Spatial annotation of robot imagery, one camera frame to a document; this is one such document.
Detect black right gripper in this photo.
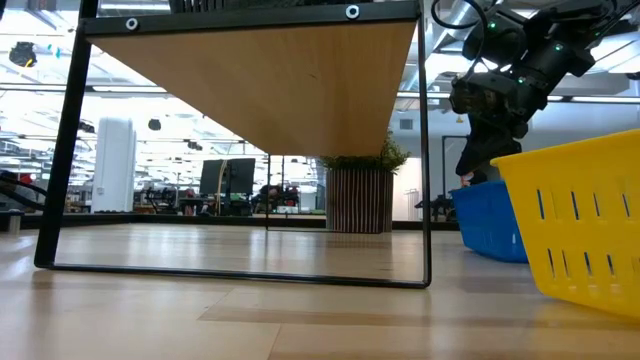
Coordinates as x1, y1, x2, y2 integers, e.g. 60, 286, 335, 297
449, 69, 549, 187

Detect blue plastic basket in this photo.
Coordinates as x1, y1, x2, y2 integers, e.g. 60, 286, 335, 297
449, 180, 530, 264

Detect yellow plastic basket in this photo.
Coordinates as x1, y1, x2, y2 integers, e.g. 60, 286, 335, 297
490, 128, 640, 321

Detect small potted green plant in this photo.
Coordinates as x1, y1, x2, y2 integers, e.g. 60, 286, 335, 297
319, 130, 412, 235

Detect black computer monitor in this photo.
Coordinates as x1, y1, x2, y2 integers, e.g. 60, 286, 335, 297
198, 157, 257, 196

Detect white tall cabinet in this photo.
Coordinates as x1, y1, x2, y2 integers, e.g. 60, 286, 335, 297
91, 117, 137, 214

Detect black ceiling lamp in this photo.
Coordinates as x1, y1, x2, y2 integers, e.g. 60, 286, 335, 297
8, 41, 39, 69

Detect silver ventilation duct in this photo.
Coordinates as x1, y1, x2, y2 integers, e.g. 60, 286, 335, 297
399, 0, 484, 91

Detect wooden shelf with black frame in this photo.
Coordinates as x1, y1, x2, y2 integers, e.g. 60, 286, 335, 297
33, 0, 432, 290

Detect black aluminium table frame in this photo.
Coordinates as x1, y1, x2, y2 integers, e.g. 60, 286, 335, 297
0, 212, 461, 232

